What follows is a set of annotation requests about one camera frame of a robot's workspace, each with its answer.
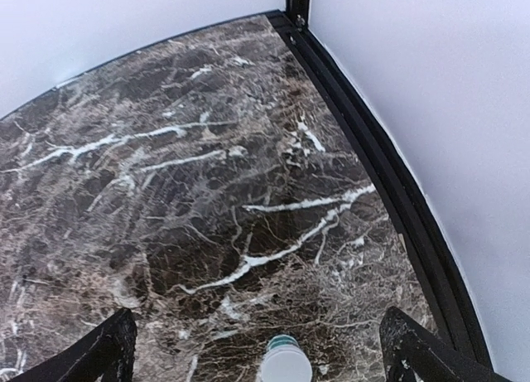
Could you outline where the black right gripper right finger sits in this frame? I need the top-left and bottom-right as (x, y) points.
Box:
(379, 307), (506, 382)

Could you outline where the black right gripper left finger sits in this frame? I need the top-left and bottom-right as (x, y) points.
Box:
(13, 308), (137, 382)

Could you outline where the white green glue stick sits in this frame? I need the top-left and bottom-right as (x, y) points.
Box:
(259, 334), (313, 382)

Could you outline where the right black frame post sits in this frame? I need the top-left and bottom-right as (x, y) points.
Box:
(286, 0), (310, 30)

